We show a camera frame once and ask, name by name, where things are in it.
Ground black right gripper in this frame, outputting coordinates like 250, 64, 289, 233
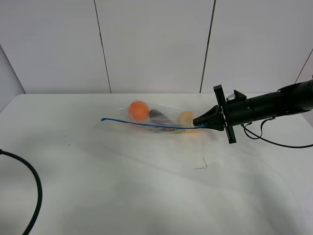
193, 85, 246, 144

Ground clear zip bag blue seal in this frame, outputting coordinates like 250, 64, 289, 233
95, 100, 203, 135

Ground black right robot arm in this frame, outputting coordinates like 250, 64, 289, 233
193, 80, 313, 144

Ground yellow lemon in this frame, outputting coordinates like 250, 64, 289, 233
179, 111, 201, 134

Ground purple eggplant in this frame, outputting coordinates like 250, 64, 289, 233
149, 109, 178, 133

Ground orange fruit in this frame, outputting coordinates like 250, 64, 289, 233
129, 101, 150, 122

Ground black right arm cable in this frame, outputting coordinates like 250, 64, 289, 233
241, 116, 313, 148

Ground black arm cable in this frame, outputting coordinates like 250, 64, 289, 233
0, 148, 43, 235
241, 116, 313, 148

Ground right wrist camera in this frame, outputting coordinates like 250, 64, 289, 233
226, 90, 246, 103

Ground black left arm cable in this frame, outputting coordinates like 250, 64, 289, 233
0, 148, 43, 235

